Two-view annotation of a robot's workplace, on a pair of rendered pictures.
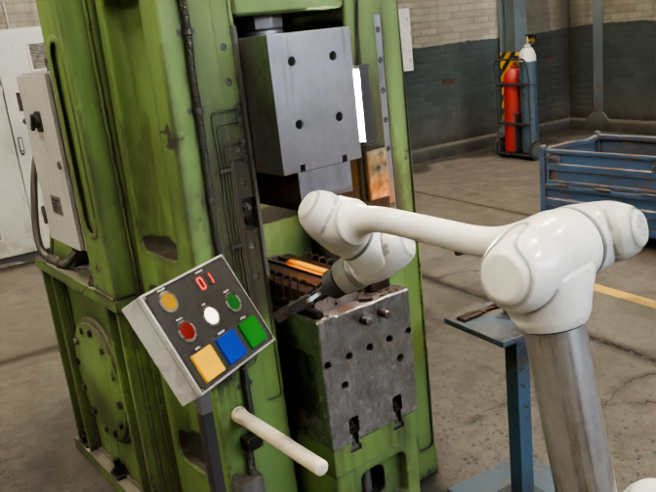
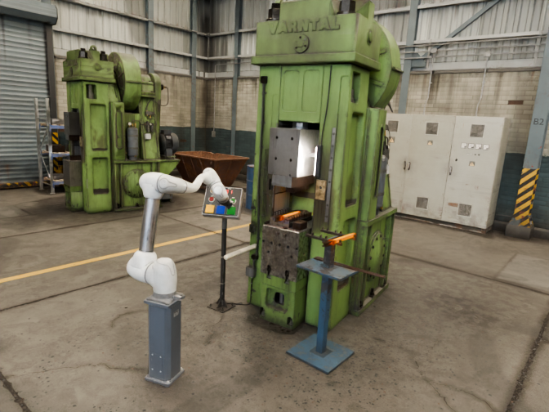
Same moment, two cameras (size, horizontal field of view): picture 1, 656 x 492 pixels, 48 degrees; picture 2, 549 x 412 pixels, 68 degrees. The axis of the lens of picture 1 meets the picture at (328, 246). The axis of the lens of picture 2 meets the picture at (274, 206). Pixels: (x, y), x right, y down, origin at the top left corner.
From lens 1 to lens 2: 3.33 m
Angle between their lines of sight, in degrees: 66
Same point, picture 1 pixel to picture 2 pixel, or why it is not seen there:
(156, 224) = not seen: hidden behind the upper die
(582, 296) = (145, 190)
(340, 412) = (265, 260)
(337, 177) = (286, 181)
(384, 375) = (283, 258)
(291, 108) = (274, 152)
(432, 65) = not seen: outside the picture
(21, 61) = (466, 132)
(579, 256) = (147, 181)
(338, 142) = (288, 168)
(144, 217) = not seen: hidden behind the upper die
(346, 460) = (264, 278)
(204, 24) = (269, 121)
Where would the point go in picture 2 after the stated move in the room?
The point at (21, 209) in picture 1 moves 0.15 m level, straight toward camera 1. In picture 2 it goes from (440, 199) to (436, 199)
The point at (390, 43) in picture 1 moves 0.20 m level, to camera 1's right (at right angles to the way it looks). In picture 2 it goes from (340, 141) to (353, 142)
